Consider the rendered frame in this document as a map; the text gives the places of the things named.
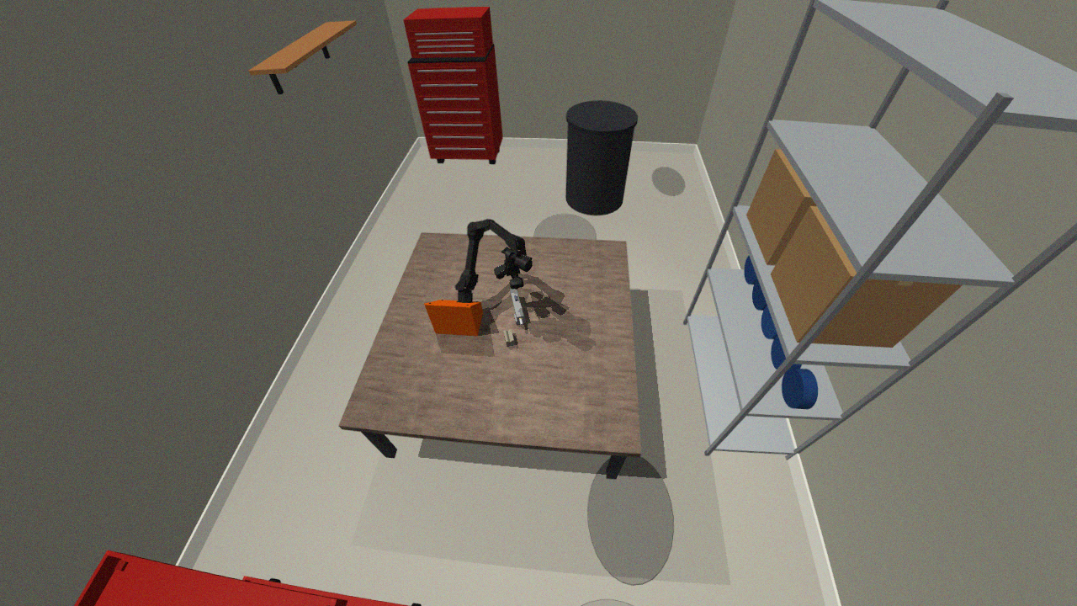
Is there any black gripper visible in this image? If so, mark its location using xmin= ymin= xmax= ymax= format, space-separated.
xmin=507 ymin=265 xmax=524 ymax=290

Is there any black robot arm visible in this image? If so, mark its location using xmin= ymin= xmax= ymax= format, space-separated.
xmin=454 ymin=220 xmax=533 ymax=304

